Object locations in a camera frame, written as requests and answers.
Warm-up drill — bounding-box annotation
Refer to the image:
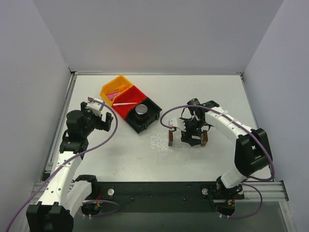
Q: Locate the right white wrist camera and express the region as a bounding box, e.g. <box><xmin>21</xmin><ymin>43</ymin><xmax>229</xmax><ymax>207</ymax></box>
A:
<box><xmin>169</xmin><ymin>117</ymin><xmax>186</xmax><ymax>131</ymax></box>

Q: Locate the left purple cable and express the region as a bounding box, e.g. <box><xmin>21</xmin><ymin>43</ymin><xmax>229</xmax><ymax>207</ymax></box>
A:
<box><xmin>4</xmin><ymin>98</ymin><xmax>119</xmax><ymax>232</ymax></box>

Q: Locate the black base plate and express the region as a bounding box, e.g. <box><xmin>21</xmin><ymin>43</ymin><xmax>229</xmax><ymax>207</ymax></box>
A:
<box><xmin>81</xmin><ymin>181</ymin><xmax>244</xmax><ymax>217</ymax></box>

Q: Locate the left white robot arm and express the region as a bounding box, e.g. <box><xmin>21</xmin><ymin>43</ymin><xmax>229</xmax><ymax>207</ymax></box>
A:
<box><xmin>26</xmin><ymin>98</ymin><xmax>116</xmax><ymax>232</ymax></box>

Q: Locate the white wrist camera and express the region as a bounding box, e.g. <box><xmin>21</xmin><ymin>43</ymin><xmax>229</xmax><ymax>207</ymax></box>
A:
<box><xmin>86</xmin><ymin>98</ymin><xmax>105</xmax><ymax>117</ymax></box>
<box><xmin>169</xmin><ymin>117</ymin><xmax>186</xmax><ymax>131</ymax></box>

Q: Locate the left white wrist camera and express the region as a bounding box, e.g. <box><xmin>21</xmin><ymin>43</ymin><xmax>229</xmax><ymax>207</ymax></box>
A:
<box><xmin>86</xmin><ymin>98</ymin><xmax>105</xmax><ymax>117</ymax></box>

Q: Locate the yellow plastic bin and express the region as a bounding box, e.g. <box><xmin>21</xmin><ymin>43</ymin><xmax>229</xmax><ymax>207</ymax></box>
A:
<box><xmin>100</xmin><ymin>75</ymin><xmax>133</xmax><ymax>106</ymax></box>

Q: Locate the white toothbrush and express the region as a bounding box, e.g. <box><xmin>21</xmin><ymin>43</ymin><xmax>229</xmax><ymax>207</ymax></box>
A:
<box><xmin>113</xmin><ymin>102</ymin><xmax>137</xmax><ymax>106</ymax></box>

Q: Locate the clear holder with wooden ends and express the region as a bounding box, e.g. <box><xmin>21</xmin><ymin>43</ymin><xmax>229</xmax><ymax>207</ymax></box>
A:
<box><xmin>168</xmin><ymin>129</ymin><xmax>208</xmax><ymax>148</ymax></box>

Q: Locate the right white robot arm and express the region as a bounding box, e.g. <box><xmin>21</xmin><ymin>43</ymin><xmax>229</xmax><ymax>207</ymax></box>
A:
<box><xmin>181</xmin><ymin>98</ymin><xmax>275</xmax><ymax>189</ymax></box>

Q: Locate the red plastic bin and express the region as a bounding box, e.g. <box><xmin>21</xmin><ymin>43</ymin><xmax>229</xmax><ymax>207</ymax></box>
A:
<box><xmin>112</xmin><ymin>86</ymin><xmax>147</xmax><ymax>119</ymax></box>

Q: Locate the glass cup with brown band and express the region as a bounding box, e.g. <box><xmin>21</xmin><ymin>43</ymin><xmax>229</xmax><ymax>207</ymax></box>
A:
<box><xmin>135</xmin><ymin>104</ymin><xmax>148</xmax><ymax>120</ymax></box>

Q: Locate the orange toothpaste tube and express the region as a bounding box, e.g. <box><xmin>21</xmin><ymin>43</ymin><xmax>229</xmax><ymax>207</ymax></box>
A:
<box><xmin>109</xmin><ymin>86</ymin><xmax>129</xmax><ymax>94</ymax></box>

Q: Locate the pink toothpaste tube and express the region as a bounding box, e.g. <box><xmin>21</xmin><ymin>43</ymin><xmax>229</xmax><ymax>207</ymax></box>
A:
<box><xmin>107</xmin><ymin>91</ymin><xmax>121</xmax><ymax>101</ymax></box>

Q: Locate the clear textured oval tray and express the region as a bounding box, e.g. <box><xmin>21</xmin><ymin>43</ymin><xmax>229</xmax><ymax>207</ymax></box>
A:
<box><xmin>149</xmin><ymin>132</ymin><xmax>204</xmax><ymax>153</ymax></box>

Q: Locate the black plastic bin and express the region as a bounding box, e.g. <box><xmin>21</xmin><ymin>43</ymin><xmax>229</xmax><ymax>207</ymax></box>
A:
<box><xmin>125</xmin><ymin>98</ymin><xmax>162</xmax><ymax>134</ymax></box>

